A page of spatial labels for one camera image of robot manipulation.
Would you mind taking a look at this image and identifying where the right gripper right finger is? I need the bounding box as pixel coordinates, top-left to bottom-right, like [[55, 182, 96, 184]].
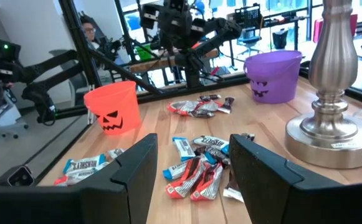
[[229, 133, 350, 224]]

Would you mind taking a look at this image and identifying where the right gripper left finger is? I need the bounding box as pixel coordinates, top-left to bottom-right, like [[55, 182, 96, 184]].
[[71, 133, 159, 224]]

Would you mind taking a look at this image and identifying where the green storage box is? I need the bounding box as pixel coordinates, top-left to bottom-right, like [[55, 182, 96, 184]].
[[135, 43, 154, 62]]

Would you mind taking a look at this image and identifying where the black plastic crate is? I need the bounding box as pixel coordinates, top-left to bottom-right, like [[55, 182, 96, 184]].
[[233, 3, 262, 29]]

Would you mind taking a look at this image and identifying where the blue office chair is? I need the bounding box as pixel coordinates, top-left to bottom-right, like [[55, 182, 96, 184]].
[[237, 27, 264, 57]]

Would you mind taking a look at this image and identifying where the orange pumpkin face bucket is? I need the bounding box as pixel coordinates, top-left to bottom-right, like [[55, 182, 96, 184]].
[[83, 80, 143, 136]]

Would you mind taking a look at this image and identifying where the person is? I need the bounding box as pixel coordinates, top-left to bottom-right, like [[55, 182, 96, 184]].
[[79, 14, 113, 54]]

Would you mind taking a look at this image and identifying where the black waste bin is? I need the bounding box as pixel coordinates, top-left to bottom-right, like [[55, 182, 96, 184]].
[[272, 29, 290, 50]]

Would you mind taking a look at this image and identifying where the purple pumpkin face bucket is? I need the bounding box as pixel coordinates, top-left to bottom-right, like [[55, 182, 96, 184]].
[[243, 50, 303, 105]]

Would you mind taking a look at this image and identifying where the red panel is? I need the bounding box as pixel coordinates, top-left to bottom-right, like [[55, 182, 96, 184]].
[[313, 17, 325, 44]]

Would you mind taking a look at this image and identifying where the silver lamp with white shade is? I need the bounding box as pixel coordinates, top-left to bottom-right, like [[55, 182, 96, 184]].
[[285, 0, 362, 170]]

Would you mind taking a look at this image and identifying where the white office chair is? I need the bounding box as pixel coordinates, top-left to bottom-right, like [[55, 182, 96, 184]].
[[0, 99, 29, 151]]

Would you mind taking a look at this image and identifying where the small black table camera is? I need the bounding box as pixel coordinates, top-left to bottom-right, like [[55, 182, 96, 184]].
[[0, 164, 36, 187]]

